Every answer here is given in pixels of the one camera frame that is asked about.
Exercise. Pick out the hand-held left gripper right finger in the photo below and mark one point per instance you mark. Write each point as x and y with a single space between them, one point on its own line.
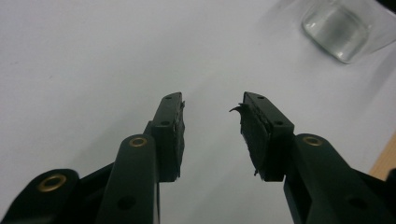
264 140

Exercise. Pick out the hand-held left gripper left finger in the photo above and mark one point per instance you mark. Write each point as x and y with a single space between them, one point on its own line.
168 137

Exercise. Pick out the clear glass cup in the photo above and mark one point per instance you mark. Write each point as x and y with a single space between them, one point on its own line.
337 29

